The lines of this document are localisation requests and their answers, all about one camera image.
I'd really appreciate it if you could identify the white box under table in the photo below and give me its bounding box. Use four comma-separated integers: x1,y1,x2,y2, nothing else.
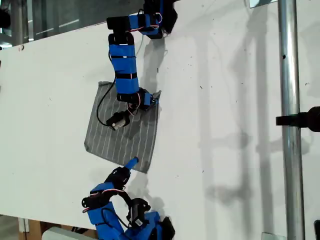
41,226,100,240

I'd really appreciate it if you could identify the camera black cable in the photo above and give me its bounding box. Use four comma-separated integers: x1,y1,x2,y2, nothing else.
96,77,118,126
101,207,133,228

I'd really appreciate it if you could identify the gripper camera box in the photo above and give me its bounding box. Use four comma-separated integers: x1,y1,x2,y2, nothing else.
126,198,152,228
105,111,131,131

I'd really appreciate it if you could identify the steel post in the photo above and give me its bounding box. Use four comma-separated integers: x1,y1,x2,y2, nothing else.
276,0,306,240

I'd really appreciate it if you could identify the grey white-striped towel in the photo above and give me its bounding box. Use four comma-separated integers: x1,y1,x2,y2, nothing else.
83,80,162,174

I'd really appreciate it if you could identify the black clamp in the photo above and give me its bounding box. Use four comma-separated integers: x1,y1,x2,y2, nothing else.
275,106,320,133

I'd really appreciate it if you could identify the black round object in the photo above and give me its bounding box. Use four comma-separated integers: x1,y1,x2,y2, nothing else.
0,8,12,30

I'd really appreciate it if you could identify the wooden table leg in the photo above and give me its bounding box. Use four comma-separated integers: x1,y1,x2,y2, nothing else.
17,217,43,240

